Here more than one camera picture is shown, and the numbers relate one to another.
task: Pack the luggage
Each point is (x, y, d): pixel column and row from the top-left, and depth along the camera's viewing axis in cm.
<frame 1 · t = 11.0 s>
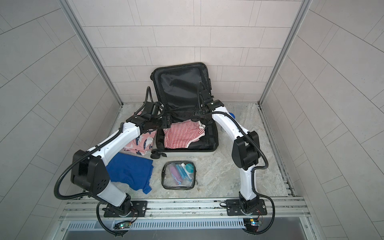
left hand: (170, 119, 85), fingers open
right hand: (197, 112, 91), fingers open
black open suitcase: (176, 85, 100), point 22 cm above the table
pink shark print garment: (142, 144, 92), point 3 cm above the table
blue cloth garment: (136, 171, 82), point 3 cm above the table
red white striped garment: (181, 132, 98), point 3 cm above the table
clear toiletry pouch: (178, 175, 81), point 3 cm above the table
black suitcase wheel: (155, 154, 86), point 5 cm above the table

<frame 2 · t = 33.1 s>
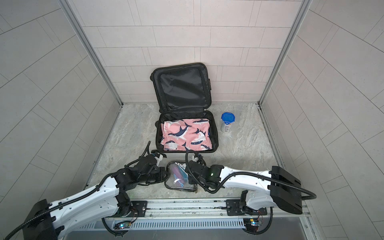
left hand: (174, 176, 76), fingers closed
right hand: (188, 180, 76), fingers closed
pink shark print garment: (186, 134, 91), point 8 cm above the table
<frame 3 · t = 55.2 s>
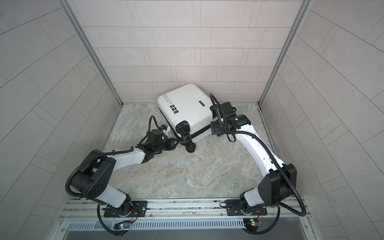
left hand: (180, 139, 89), fingers open
right hand: (216, 127, 81), fingers open
black open suitcase: (188, 108, 88), point 20 cm above the table
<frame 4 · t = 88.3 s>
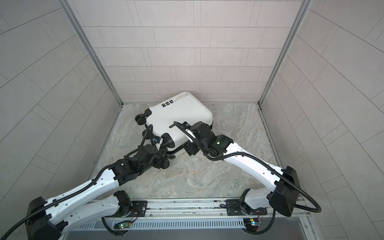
left hand: (166, 152, 78), fingers open
right hand: (186, 142, 74), fingers open
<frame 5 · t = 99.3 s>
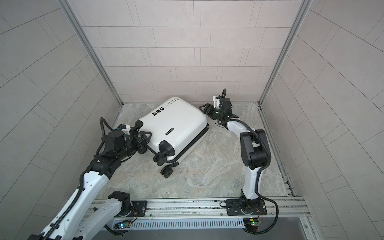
left hand: (150, 135, 75), fingers open
right hand: (201, 109, 92), fingers open
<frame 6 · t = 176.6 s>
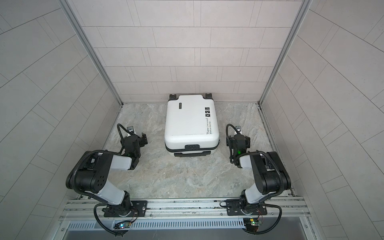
left hand: (138, 131, 93), fingers open
right hand: (236, 134, 95), fingers open
